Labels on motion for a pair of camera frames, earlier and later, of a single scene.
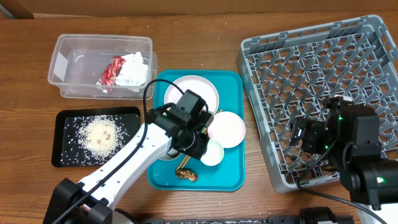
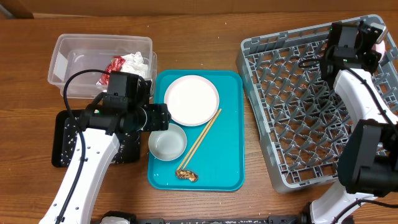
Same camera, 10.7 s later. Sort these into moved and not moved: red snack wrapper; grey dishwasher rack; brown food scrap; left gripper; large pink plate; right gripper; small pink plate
Moved: right gripper; small pink plate; left gripper
Not moved: red snack wrapper; brown food scrap; grey dishwasher rack; large pink plate
